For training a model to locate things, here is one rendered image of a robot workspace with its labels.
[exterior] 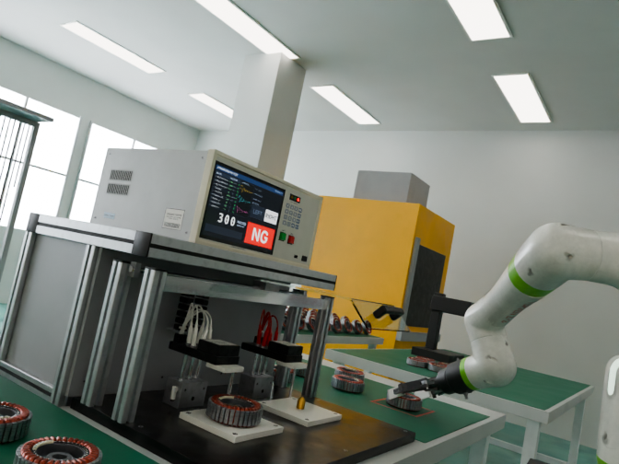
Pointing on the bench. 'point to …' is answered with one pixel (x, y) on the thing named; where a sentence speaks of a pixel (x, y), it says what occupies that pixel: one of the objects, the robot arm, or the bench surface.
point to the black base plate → (309, 438)
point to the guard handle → (389, 312)
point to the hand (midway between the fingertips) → (405, 394)
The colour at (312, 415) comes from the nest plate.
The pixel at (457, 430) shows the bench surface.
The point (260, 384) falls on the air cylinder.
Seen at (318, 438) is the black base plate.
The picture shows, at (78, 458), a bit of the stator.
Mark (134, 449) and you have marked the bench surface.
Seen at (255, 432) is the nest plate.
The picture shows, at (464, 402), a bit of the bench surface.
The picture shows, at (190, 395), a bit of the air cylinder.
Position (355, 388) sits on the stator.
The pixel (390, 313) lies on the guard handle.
